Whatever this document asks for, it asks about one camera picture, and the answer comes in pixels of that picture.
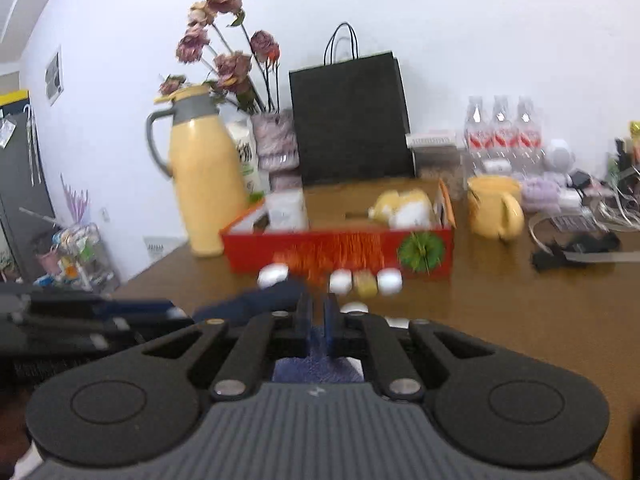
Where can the clear lidded storage jar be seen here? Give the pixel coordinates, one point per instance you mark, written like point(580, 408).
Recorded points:
point(435, 170)

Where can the black paper bag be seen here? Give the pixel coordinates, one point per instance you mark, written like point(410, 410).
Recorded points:
point(350, 120)

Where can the white robot toy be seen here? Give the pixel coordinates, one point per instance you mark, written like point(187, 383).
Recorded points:
point(557, 155)

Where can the red cardboard box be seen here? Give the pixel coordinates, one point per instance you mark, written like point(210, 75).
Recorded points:
point(310, 255)

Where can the small white round object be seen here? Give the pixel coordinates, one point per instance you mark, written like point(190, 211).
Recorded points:
point(397, 321)
point(341, 281)
point(389, 281)
point(272, 276)
point(354, 307)

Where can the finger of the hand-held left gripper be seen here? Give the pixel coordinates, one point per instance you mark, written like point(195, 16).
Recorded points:
point(150, 329)
point(140, 306)

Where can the white oval case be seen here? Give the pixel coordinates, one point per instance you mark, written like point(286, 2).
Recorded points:
point(497, 166)

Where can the metal storage rack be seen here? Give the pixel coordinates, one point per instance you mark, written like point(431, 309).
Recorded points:
point(75, 255)

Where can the purple lavender bouquet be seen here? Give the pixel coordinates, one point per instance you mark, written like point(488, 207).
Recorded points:
point(75, 200)

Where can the white paper card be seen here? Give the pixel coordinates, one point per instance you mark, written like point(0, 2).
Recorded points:
point(165, 248)

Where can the black charger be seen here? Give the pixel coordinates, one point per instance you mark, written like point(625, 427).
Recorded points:
point(581, 179)

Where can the yellow white plush toy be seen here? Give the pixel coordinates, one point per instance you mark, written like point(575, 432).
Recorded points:
point(405, 207)

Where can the dark grey metal cabinet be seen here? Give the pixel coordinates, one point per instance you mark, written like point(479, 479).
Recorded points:
point(20, 185)

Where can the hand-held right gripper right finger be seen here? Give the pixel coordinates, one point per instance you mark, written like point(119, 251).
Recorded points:
point(331, 317)

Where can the yellow mug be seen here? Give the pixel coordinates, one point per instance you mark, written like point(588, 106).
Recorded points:
point(487, 210)

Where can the wall poster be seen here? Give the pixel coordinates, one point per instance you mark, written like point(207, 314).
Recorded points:
point(54, 77)

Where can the white drink carton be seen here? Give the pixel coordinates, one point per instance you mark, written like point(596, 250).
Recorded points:
point(245, 155)

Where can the purple fuzzy vase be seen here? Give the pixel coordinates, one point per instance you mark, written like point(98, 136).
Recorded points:
point(275, 135)

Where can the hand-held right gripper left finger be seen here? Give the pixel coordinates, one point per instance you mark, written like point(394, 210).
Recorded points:
point(303, 317)

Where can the white plastic container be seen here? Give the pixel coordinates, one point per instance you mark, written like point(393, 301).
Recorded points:
point(285, 210)

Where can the yellow thermos jug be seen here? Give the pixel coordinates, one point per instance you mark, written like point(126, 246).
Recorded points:
point(210, 185)

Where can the purple knitted cloth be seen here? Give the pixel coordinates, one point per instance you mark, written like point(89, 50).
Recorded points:
point(315, 365)

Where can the purple towel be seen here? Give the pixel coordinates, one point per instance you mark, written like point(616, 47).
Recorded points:
point(540, 190)

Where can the white power adapter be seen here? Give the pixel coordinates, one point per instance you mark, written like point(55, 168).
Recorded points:
point(570, 199)

